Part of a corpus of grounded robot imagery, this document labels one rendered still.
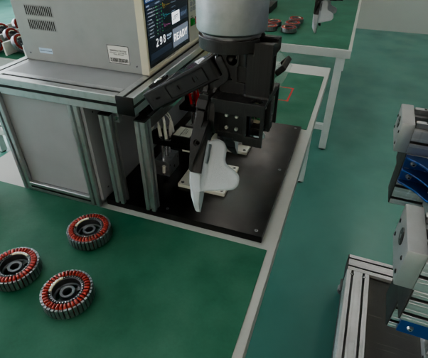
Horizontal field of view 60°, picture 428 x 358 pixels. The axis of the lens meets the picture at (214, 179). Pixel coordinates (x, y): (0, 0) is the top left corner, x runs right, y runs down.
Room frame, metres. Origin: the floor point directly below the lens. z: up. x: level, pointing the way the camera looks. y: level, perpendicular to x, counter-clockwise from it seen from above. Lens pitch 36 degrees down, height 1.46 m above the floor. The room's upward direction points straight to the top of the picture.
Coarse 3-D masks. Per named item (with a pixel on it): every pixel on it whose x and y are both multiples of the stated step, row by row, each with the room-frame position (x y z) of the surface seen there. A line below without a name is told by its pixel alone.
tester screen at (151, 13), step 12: (144, 0) 0.92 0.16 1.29; (156, 0) 0.98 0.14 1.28; (168, 0) 1.04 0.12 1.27; (180, 0) 1.11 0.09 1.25; (156, 12) 0.97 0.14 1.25; (168, 12) 1.04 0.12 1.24; (156, 24) 0.97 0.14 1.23; (168, 24) 1.03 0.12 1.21; (180, 24) 1.10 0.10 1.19; (156, 36) 0.96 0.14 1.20; (168, 36) 1.03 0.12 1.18; (156, 48) 0.96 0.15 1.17; (156, 60) 0.95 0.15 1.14
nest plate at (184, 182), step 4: (188, 168) 0.98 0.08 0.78; (232, 168) 0.98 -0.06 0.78; (236, 168) 0.98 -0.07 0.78; (188, 172) 0.96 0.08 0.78; (184, 176) 0.93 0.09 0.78; (188, 176) 0.93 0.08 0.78; (180, 180) 0.91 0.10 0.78; (184, 180) 0.91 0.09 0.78; (188, 180) 0.91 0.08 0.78; (180, 184) 0.89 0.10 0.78; (184, 184) 0.89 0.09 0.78; (188, 184) 0.89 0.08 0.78; (188, 188) 0.89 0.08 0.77; (208, 192) 0.86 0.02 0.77; (212, 192) 0.86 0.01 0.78; (216, 192) 0.86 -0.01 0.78; (220, 192) 0.85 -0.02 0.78; (224, 192) 0.85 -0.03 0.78; (224, 196) 0.85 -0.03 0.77
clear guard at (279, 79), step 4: (280, 52) 1.30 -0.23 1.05; (280, 56) 1.27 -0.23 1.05; (284, 56) 1.30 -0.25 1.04; (280, 60) 1.24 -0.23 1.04; (276, 64) 1.20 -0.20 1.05; (280, 64) 1.22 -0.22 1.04; (276, 68) 1.17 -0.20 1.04; (288, 68) 1.25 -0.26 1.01; (284, 72) 1.20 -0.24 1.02; (288, 72) 1.22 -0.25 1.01; (276, 76) 1.13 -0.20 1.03; (280, 76) 1.15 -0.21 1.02; (284, 76) 1.18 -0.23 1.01; (276, 80) 1.11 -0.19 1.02; (280, 80) 1.13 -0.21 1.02; (280, 84) 1.11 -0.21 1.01
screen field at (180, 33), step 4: (184, 24) 1.13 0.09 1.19; (176, 28) 1.07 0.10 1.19; (180, 28) 1.10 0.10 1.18; (184, 28) 1.12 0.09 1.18; (176, 32) 1.07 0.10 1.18; (180, 32) 1.10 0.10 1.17; (184, 32) 1.12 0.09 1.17; (176, 36) 1.07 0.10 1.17; (180, 36) 1.09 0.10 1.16; (184, 36) 1.12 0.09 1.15; (176, 40) 1.07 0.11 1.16; (180, 40) 1.09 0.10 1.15; (176, 44) 1.07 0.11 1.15
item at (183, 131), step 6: (180, 126) 1.00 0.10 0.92; (156, 132) 1.01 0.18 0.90; (162, 132) 1.01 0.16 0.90; (174, 132) 0.97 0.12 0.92; (180, 132) 0.97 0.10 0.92; (186, 132) 0.97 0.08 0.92; (156, 138) 0.97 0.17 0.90; (162, 138) 0.97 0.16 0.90; (168, 138) 0.97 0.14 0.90; (174, 138) 0.95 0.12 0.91; (180, 138) 0.94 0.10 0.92; (186, 138) 0.93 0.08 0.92; (162, 144) 0.96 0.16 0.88; (168, 144) 0.95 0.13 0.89; (174, 144) 0.94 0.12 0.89; (180, 144) 0.94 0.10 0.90; (186, 144) 0.93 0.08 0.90; (162, 150) 0.97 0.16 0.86; (168, 150) 1.01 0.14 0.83; (186, 150) 0.93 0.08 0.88; (162, 156) 0.97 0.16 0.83
